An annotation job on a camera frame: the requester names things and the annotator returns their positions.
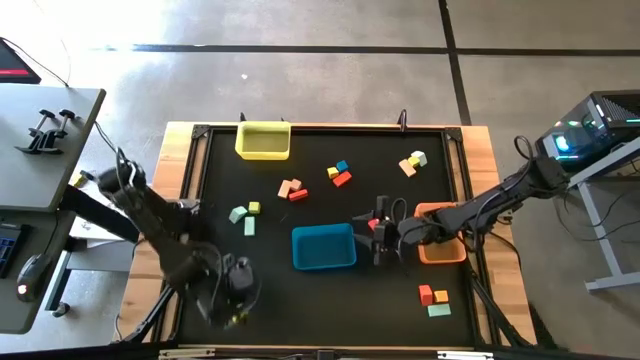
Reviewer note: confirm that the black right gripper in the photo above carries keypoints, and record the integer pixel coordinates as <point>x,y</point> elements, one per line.
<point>387,235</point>

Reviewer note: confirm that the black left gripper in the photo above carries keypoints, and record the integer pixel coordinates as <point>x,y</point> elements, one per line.
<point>240,277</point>

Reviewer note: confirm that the orange-white block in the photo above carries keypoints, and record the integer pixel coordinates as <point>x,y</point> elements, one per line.
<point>373,223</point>

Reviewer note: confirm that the blue plastic bin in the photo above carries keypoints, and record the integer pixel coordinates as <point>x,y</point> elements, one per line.
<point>322,247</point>

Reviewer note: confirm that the red wooden block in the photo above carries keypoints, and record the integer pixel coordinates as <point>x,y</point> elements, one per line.
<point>425,294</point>
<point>298,195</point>
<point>342,178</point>

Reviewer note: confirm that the yellow small cube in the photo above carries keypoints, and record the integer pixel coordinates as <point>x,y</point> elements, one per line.
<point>332,172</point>

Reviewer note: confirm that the blue small cube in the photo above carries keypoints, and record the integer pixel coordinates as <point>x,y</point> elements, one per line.
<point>342,165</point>

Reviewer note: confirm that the tan long block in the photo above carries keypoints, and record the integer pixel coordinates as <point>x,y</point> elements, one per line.
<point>407,168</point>

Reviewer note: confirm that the orange plastic bin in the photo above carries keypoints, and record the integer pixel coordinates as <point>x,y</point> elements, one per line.
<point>442,255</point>

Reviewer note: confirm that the pink wooden block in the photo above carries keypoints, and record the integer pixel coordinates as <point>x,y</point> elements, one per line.
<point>296,184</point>

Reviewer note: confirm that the orange small cube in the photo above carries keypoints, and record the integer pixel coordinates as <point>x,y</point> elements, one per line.
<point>441,296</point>

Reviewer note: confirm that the mint green medium block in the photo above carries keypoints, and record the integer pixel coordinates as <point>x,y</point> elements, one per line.
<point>237,214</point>

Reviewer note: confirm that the yellow-green small cube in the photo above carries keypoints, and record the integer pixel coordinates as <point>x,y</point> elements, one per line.
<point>413,161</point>
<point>254,207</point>

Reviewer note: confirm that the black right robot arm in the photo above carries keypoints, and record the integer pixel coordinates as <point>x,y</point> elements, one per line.
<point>490,200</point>

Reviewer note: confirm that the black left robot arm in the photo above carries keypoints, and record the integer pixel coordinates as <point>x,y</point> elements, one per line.
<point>150,220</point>

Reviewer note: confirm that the silver aluminium bar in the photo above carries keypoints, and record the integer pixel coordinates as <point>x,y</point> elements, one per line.
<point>465,355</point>
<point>185,354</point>

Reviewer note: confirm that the peach long block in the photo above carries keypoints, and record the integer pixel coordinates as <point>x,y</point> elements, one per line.
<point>284,189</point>

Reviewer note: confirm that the black table mat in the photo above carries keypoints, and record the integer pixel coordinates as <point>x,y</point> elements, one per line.
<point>350,325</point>

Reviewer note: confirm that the yellow plastic bin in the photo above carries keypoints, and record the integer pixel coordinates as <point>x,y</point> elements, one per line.
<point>262,156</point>

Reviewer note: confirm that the black caster wheel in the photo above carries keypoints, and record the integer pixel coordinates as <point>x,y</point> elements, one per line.
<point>61,310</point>

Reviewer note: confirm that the black desk base beam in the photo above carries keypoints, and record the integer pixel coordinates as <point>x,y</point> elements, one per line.
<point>95,212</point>

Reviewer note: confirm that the black computer mouse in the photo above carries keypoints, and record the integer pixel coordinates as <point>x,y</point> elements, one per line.
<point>31,277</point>

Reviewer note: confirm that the yellow and black small tool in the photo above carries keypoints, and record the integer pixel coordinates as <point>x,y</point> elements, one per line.
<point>79,180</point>

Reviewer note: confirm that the black backlit keyboard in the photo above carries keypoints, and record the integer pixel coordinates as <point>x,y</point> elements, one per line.
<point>7,247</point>

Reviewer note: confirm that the grey desk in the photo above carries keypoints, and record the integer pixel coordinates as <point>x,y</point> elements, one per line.
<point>35,170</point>

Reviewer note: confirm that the black glass computer tower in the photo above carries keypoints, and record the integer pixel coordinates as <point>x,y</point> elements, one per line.
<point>590,132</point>

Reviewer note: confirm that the black desk clamp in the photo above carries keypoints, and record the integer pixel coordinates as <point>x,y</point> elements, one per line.
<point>64,120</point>
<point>34,135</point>

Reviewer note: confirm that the black monitor with red stripe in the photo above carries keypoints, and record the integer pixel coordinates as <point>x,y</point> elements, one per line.
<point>12,65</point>

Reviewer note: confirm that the black small camera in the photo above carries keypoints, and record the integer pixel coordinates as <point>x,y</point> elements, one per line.
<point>325,355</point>

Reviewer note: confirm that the black aluminium table frame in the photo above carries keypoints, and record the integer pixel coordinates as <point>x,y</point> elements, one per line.
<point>325,128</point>

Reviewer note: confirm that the black corner bracket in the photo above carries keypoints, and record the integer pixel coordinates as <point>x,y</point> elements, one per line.
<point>200,131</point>
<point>454,134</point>

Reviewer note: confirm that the grey desk leg frame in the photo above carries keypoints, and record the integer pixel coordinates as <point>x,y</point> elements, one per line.
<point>100,257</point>

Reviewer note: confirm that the white metal desk frame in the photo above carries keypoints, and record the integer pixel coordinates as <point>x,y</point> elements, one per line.
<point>597,225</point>

